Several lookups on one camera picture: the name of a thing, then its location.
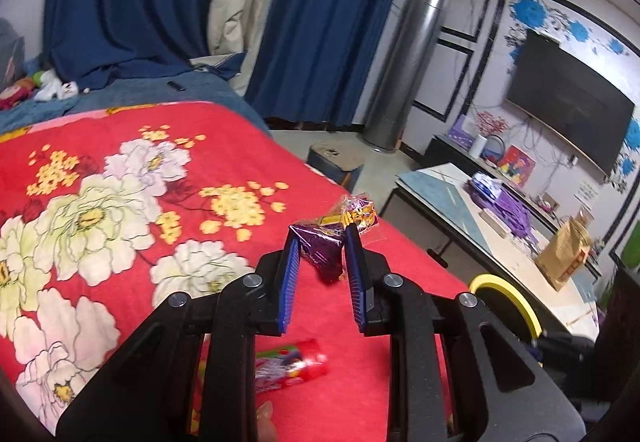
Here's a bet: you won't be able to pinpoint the black wall television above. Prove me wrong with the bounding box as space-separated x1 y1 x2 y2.
506 30 634 175

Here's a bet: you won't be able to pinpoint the plush toys on sofa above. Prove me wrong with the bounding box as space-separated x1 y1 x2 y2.
0 69 80 110

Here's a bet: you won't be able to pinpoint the red floral blanket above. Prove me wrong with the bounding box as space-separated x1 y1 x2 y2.
0 100 469 442

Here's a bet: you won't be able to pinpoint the round mirror ornament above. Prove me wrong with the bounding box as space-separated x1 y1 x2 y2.
480 134 506 167

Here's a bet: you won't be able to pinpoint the blue sofa cover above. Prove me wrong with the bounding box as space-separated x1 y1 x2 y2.
0 71 270 135

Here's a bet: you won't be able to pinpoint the silver standing air conditioner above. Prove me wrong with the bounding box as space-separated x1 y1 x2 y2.
361 0 446 153

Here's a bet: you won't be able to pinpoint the purple cloth bag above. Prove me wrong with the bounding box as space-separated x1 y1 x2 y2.
468 179 532 239

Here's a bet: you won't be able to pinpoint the colourful picture frame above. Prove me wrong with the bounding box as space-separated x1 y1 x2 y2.
497 145 536 188

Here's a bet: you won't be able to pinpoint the yellow rimmed black trash bin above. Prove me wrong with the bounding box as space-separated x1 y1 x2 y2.
469 274 542 344

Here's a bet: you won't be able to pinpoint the white tissue pack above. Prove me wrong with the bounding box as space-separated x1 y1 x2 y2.
471 172 502 200

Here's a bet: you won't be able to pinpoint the beige rectangular box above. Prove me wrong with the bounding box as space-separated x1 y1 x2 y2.
480 208 511 238

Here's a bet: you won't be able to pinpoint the brown paper bag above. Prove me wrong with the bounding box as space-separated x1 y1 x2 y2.
535 217 591 291

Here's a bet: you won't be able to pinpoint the purple foil snack wrapper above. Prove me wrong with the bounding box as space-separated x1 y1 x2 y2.
290 193 384 285

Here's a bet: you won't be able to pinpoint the white vase red flowers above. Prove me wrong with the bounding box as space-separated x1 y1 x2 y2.
474 110 510 140

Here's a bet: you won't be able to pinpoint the blue curtain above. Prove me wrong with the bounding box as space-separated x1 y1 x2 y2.
42 0 393 127

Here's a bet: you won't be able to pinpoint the red tube candy pack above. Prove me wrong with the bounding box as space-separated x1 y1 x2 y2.
255 339 329 393

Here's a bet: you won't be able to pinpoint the coffee table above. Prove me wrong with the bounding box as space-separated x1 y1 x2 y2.
380 163 600 340

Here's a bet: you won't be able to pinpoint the blue cardboard topped stool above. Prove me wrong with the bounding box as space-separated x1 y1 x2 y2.
306 141 364 194

